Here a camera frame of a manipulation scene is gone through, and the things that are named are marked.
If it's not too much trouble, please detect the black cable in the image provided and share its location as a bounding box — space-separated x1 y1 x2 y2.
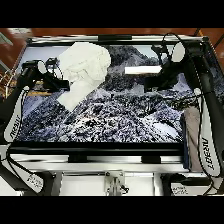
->
4 141 44 188
161 32 188 54

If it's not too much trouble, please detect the silver frame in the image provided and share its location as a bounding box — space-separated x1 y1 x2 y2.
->
0 34 224 197

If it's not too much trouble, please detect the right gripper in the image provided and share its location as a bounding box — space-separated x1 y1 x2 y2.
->
144 73 169 93

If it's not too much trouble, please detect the white shirt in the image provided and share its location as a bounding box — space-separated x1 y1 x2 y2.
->
57 41 112 112

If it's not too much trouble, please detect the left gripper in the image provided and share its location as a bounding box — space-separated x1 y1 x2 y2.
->
49 76 71 93

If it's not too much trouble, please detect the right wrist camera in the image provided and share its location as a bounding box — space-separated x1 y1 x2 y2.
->
150 44 170 66

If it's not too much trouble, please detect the brown clothes hanger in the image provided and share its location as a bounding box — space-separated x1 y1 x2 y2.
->
0 69 17 98

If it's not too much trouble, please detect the grey striped shirt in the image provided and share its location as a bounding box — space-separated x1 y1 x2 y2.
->
183 106 204 173

